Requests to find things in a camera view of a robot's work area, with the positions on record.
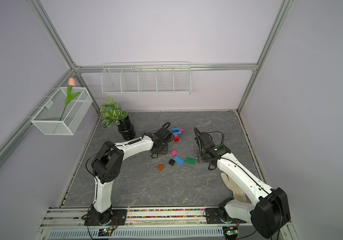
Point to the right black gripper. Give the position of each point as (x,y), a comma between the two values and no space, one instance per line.
(198,155)

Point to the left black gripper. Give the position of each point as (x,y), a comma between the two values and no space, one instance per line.
(166,145)

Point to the blue long lego brick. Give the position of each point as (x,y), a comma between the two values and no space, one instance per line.
(179,160)
(176,131)

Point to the green long lego brick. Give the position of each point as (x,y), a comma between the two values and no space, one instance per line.
(190,161)

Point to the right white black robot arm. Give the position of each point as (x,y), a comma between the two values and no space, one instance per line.
(268,209)

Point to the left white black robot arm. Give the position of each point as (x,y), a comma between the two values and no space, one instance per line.
(107,163)

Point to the pink lego brick middle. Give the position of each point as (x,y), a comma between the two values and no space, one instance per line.
(174,153)

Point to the black lego brick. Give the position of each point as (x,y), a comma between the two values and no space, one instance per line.
(171,162)

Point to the orange lego brick lower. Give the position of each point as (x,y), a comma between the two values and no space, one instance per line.
(160,167)

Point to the green potted plant black pot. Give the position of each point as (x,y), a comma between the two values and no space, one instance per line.
(112,113)

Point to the pink artificial tulip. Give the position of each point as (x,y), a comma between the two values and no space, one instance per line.
(69,95)

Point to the white mesh side basket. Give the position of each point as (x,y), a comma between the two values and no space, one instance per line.
(47,118)

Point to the white wire wall basket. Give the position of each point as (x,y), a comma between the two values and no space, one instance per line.
(146,78)

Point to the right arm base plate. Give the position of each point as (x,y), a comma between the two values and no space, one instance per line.
(219,216)

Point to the aluminium front rail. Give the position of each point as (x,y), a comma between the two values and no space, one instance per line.
(151,223)

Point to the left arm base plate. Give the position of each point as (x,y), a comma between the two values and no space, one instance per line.
(115,217)

